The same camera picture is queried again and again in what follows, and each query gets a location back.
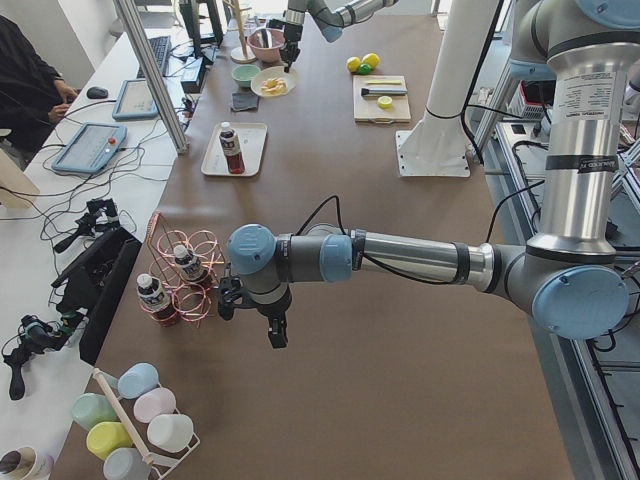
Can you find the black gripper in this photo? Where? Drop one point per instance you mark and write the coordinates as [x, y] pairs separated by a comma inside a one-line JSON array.
[[291, 36], [271, 312]]

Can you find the white plate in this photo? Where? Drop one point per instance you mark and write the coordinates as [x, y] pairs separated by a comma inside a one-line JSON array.
[[272, 72]]

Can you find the cream rabbit tray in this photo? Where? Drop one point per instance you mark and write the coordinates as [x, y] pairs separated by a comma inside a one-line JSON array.
[[252, 137]]

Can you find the dark tea bottle on tray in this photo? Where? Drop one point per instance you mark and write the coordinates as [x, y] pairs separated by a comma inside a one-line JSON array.
[[231, 148]]

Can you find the pink ice bowl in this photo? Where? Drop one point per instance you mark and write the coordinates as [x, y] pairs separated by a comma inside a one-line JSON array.
[[266, 44]]

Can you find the green bowl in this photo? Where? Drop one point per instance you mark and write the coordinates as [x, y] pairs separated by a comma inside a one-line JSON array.
[[244, 74]]

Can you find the wooden cup tree stand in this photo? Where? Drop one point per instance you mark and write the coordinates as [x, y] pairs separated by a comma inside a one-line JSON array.
[[241, 54]]

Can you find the yellow lemon near board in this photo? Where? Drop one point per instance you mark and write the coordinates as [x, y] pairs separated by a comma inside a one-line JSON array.
[[353, 63]]

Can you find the green lime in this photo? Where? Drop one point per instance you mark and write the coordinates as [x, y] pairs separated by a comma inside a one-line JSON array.
[[364, 69]]

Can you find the steel cylinder muddler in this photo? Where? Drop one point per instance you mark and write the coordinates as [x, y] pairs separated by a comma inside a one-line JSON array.
[[382, 91]]

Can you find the yellow plastic knife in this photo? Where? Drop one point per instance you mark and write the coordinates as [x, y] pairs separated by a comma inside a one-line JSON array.
[[384, 81]]

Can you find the yellow lemon outer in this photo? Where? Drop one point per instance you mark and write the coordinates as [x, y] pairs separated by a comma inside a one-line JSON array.
[[371, 59]]

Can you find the wooden cutting board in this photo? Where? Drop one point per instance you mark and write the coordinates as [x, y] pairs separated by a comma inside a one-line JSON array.
[[366, 109]]

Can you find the half lemon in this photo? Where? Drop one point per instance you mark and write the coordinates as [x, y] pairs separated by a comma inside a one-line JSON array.
[[385, 102]]

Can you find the bottle in rack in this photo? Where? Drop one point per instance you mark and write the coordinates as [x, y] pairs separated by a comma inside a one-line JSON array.
[[156, 301], [191, 267]]

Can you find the black keyboard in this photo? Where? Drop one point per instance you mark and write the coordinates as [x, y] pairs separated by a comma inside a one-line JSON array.
[[161, 49]]

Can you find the blue teach pendant far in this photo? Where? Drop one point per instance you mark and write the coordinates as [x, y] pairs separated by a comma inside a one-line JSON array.
[[134, 102]]

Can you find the blue teach pendant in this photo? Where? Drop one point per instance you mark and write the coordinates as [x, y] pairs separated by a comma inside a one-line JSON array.
[[91, 148], [134, 102]]

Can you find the pastel cup rack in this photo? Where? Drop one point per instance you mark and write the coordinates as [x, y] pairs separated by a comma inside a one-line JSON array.
[[133, 425]]

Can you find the computer mouse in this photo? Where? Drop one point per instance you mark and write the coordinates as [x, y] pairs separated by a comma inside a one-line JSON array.
[[96, 92]]

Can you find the blue teach pendant near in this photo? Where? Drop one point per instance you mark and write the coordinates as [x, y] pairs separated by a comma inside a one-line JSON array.
[[91, 148]]

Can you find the seated person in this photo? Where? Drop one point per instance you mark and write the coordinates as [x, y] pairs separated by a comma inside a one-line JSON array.
[[34, 96]]

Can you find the copper wire bottle rack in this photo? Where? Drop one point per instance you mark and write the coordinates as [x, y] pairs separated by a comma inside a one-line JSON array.
[[193, 304]]

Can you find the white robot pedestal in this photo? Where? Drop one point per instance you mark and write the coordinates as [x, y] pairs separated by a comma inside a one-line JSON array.
[[437, 145]]

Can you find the aluminium frame post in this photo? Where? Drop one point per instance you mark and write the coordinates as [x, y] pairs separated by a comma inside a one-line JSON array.
[[128, 14]]

